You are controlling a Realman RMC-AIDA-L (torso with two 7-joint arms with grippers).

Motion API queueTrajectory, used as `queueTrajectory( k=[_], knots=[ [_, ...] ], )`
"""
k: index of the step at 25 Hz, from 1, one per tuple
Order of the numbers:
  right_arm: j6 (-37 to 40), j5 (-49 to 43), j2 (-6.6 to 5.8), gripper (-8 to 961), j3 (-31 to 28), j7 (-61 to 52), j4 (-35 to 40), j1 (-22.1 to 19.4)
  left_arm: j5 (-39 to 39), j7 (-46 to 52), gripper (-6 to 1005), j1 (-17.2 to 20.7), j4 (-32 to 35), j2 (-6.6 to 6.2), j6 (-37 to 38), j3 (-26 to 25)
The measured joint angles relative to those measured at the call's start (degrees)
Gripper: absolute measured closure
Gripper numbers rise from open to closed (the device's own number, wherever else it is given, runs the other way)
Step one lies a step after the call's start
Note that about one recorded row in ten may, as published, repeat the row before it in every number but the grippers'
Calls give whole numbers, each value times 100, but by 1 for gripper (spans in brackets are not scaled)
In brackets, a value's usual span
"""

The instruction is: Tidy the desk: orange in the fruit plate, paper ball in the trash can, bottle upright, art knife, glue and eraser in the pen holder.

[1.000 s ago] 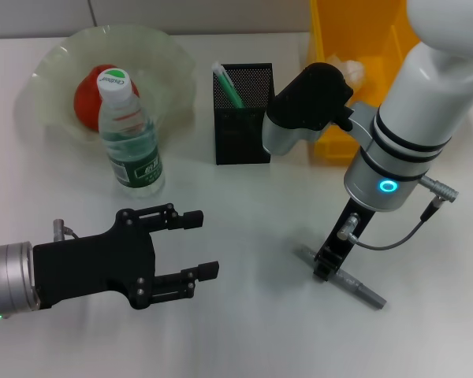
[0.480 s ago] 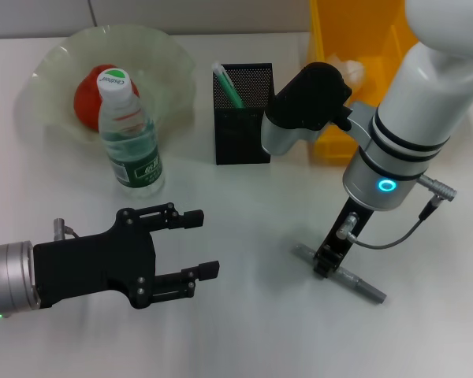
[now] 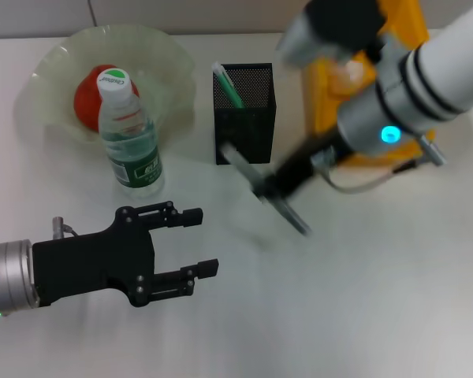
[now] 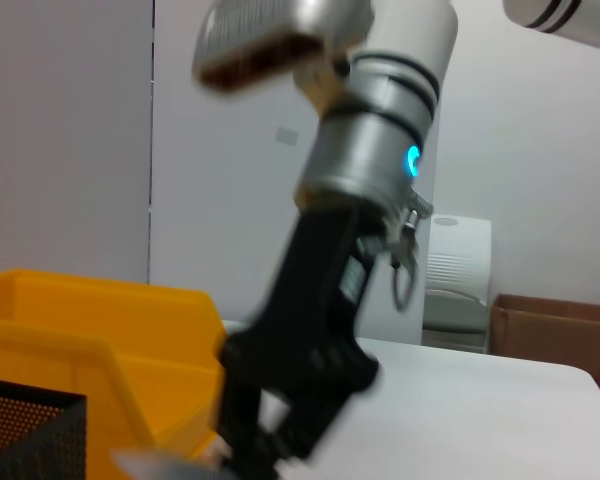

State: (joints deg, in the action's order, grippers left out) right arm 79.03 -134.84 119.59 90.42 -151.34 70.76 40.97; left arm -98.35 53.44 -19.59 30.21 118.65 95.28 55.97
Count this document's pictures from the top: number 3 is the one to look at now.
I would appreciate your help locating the yellow plastic bin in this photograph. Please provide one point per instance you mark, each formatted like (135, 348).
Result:
(327, 102)

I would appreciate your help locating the black mesh pen holder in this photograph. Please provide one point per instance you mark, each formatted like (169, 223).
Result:
(242, 130)

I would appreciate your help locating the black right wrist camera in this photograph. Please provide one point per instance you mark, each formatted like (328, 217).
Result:
(335, 27)

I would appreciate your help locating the clear green-label water bottle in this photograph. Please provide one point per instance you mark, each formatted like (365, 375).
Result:
(136, 161)

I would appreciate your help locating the white paper ball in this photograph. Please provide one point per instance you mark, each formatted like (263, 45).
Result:
(348, 71)

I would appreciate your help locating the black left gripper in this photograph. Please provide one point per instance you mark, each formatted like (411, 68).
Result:
(90, 264)

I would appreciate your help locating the grey pen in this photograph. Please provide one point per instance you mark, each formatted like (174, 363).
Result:
(244, 165)

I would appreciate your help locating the pale green glass fruit plate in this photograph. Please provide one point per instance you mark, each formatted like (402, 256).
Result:
(161, 71)

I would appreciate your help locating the mint green pen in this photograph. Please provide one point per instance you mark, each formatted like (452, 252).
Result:
(230, 88)

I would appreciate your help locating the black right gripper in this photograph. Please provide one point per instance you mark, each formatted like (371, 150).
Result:
(303, 161)

